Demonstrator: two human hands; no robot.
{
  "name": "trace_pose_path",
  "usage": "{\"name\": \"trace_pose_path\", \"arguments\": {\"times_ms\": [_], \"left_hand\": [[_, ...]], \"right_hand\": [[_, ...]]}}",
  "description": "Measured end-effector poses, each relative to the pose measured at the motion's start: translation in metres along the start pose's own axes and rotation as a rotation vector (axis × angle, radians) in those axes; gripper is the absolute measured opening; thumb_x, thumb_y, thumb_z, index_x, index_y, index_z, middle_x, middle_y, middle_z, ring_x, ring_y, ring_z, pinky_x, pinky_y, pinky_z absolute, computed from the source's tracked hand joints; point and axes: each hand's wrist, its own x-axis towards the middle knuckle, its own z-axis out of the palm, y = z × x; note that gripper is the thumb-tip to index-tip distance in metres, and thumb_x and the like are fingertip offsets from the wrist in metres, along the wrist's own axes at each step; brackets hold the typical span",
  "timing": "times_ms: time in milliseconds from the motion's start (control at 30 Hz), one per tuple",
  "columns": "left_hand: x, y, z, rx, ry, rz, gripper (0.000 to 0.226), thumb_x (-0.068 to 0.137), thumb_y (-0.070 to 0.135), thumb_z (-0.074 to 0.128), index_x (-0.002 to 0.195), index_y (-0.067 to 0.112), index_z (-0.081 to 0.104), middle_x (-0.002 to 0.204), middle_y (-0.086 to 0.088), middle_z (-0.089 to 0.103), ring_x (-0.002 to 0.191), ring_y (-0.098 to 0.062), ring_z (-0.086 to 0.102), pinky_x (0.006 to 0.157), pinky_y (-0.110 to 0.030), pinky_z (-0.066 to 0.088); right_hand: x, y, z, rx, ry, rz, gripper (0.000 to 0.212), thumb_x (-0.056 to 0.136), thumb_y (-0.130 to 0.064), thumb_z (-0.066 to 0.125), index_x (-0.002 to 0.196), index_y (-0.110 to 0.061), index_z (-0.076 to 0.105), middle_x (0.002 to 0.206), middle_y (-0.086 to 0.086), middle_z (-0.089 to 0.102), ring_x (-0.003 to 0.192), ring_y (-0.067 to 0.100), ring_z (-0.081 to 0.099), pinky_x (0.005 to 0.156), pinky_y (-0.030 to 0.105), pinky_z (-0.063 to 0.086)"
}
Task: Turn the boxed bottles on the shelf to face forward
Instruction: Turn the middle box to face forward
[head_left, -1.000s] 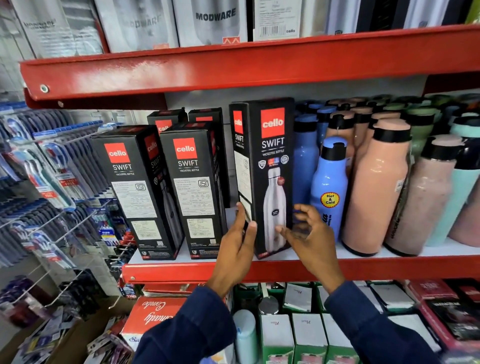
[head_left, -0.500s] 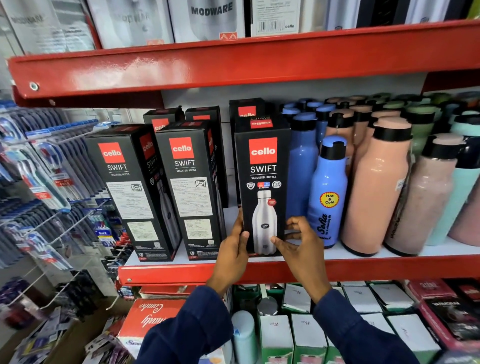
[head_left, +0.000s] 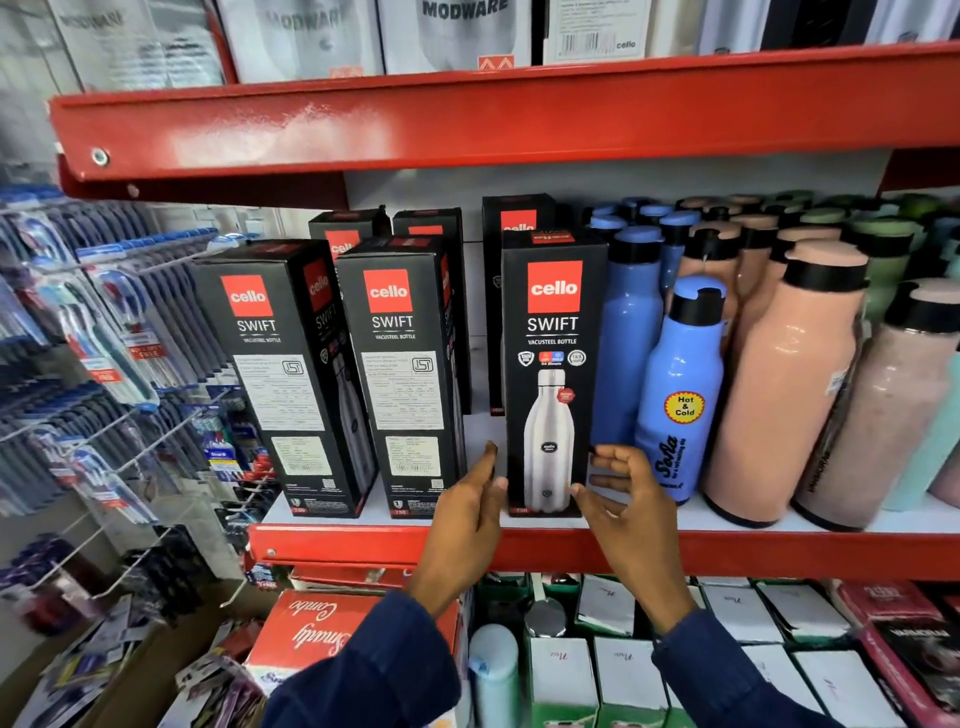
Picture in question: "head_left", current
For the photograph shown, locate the row of black bottle cartons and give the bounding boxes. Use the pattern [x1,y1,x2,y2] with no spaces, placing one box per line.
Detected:
[191,193,558,520]

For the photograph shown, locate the group of green white boxes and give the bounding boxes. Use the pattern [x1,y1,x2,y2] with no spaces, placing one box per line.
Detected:
[480,573,909,728]

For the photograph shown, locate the person's left forearm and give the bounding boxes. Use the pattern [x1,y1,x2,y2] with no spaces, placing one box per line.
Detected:
[258,591,463,728]

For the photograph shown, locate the group of green bottles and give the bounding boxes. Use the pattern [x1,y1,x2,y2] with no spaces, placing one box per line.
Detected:
[757,189,960,513]

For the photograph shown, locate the white box with barcode label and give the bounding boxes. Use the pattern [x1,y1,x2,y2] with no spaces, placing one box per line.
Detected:
[541,0,654,66]

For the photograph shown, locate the red metal shelf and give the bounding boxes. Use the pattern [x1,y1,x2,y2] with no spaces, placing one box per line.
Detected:
[246,491,960,585]
[48,41,960,211]

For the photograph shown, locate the red cardboard box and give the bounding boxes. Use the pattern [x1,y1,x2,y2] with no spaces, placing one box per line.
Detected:
[243,588,462,695]

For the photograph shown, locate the black and white box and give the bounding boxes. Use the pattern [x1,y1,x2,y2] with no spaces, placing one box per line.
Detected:
[697,0,960,55]

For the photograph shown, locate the pile of loose packets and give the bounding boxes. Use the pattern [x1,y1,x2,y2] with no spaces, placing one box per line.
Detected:
[30,596,270,728]

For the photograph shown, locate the brown cardboard box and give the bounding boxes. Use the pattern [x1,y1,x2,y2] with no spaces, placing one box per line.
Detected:
[0,583,280,728]

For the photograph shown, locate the steel bottle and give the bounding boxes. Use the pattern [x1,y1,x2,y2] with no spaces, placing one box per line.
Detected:
[523,597,569,640]

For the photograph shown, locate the hanging dark packets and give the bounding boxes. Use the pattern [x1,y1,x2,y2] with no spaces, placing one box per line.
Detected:
[0,523,220,639]

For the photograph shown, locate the red and black box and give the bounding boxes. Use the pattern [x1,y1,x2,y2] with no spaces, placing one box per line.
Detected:
[828,579,960,728]

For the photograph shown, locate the black box with bottle picture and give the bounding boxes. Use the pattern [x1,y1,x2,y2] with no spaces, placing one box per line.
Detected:
[501,228,609,519]

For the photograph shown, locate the person's right hand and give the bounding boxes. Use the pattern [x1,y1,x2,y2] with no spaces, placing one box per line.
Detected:
[570,444,699,635]

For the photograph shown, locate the group of blue bottles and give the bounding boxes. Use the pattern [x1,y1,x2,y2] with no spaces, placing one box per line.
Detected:
[587,196,729,506]

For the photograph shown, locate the light blue bottle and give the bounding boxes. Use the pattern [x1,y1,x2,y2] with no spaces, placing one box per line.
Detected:
[468,622,522,728]

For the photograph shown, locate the person's right forearm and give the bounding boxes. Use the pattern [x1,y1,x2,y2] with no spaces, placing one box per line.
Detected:
[651,607,849,728]

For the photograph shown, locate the grey printed box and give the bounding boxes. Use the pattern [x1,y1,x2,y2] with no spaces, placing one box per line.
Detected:
[216,0,385,84]
[46,0,228,93]
[377,0,535,75]

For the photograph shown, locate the group of peach bottles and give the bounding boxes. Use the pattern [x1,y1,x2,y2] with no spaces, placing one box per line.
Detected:
[673,195,960,534]

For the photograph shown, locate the rack of hanging toothbrush packs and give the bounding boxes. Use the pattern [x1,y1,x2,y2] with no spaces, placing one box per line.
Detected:
[0,183,280,530]

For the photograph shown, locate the person's left hand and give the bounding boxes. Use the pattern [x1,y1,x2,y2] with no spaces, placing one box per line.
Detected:
[408,441,510,620]

